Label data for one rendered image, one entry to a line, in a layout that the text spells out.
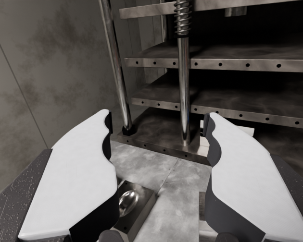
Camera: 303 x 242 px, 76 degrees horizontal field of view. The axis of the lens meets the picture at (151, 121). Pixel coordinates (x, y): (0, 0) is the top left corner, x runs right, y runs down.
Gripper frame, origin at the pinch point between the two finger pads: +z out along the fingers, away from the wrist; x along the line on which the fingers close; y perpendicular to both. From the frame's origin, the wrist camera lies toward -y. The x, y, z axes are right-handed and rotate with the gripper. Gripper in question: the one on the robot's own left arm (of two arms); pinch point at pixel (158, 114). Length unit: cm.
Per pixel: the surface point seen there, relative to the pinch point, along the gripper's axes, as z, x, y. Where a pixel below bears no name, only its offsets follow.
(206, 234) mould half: 26, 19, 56
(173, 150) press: 82, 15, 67
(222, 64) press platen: 80, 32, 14
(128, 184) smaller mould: 49, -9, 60
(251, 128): 71, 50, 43
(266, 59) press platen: 72, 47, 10
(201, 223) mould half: 28, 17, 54
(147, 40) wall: 438, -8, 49
